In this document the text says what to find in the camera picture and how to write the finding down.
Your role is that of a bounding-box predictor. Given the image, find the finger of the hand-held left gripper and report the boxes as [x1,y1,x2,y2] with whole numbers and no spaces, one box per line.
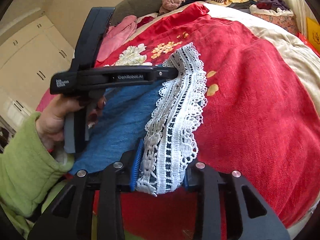
[106,66,181,84]

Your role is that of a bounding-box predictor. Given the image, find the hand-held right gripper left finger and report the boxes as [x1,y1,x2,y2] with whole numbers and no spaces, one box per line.
[27,139,145,240]

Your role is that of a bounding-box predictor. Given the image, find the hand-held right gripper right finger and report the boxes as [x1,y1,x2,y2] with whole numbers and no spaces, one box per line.
[184,162,290,240]

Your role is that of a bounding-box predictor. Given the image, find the blue denim pants lace trim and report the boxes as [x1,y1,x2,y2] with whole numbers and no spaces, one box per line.
[69,42,208,197]

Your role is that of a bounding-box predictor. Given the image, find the person's left forearm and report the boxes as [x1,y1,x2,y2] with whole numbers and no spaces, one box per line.
[0,111,75,218]

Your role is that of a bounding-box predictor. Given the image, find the person's left hand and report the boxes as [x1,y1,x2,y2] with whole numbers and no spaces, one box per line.
[35,94,107,151]

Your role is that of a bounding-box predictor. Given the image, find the pink quilt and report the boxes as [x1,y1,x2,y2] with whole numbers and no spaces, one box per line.
[96,15,138,63]

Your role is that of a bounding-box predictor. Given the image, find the dark red garment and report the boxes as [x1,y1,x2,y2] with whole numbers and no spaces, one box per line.
[137,15,158,28]

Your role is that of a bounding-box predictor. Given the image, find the cream wardrobe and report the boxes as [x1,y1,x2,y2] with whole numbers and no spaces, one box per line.
[0,15,75,140]

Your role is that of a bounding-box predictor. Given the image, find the pink fuzzy garment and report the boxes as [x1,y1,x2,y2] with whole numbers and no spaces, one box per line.
[159,0,188,15]

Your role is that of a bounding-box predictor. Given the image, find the red floral blanket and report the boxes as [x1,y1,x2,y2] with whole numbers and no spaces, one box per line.
[36,2,320,240]

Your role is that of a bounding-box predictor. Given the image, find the pink floral storage box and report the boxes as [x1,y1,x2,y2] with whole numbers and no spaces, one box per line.
[250,5,299,37]

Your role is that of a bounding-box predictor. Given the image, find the purple clothes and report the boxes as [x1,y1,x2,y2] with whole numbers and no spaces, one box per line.
[256,0,290,12]

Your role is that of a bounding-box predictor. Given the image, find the white curtain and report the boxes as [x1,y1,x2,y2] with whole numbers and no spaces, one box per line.
[261,0,310,30]

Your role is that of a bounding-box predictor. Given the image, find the yellow box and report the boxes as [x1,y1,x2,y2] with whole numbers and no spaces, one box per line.
[306,17,320,48]

